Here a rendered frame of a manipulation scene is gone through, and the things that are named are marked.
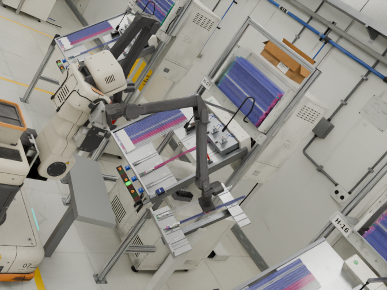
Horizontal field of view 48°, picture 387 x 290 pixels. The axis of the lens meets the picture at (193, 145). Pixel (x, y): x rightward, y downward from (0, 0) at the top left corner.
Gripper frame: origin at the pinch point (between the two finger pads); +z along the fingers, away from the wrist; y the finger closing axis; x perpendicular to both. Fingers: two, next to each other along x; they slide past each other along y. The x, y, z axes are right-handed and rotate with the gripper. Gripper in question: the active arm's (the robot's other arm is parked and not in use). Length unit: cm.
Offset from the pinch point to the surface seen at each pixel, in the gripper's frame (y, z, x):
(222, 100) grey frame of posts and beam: 76, -3, -50
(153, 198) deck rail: 27.7, 7.7, 22.9
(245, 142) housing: 34, -3, -45
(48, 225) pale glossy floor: 67, 49, 91
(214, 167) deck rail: 30.4, 5.2, -20.7
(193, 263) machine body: 23, 108, 0
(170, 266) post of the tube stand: -7.6, 30.9, 28.2
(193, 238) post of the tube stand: -5.6, 13.2, 11.3
